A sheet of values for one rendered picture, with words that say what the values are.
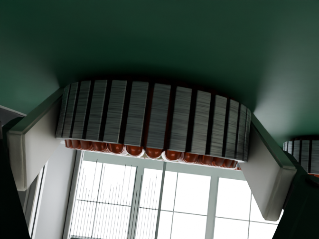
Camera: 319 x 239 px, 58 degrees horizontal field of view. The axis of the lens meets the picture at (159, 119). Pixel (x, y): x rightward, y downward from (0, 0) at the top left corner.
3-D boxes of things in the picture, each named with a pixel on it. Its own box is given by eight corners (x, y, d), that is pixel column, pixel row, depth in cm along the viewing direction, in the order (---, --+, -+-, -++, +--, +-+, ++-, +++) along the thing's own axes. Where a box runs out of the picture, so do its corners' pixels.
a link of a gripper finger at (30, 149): (25, 193, 13) (9, 191, 13) (70, 129, 20) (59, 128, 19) (23, 133, 12) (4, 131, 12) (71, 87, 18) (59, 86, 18)
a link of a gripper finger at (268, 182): (281, 166, 12) (299, 169, 12) (242, 110, 19) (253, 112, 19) (263, 221, 13) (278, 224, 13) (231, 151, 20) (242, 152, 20)
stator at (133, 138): (33, 55, 12) (17, 142, 12) (290, 90, 13) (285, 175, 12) (86, 104, 23) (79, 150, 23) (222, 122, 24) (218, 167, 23)
